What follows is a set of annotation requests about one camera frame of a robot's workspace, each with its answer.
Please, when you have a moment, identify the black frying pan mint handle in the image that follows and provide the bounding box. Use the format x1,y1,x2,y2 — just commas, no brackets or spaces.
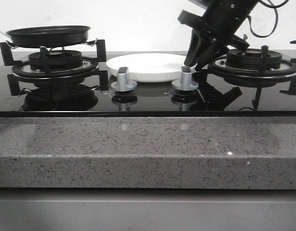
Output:
6,26,91,48

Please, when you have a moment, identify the silver stove knob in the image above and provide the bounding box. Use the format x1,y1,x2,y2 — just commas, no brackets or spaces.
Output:
111,67,137,92
172,66,198,91

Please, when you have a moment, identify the white plate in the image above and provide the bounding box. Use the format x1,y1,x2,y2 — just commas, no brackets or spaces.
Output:
106,53,186,83

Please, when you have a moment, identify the left silver stove knob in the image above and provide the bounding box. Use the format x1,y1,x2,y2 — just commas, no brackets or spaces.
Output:
111,67,137,92

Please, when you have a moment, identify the black glass cooktop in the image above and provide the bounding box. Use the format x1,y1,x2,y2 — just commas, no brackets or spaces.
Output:
0,54,296,117

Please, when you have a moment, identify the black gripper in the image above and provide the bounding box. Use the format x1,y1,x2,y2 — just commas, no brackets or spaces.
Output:
178,0,258,71

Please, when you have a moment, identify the burner with pan support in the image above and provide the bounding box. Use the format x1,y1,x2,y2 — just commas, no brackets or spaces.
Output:
199,40,296,95
0,39,109,96

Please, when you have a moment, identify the left burner with pan support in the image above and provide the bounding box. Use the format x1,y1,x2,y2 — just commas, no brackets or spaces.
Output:
0,39,109,96

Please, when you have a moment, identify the right silver stove knob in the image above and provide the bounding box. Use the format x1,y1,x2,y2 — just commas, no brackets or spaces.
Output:
172,66,198,91

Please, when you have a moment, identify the right burner with pan support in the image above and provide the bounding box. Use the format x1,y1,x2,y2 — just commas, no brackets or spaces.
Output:
199,40,296,95

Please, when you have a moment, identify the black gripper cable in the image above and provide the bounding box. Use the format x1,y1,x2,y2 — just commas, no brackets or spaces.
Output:
248,0,290,38

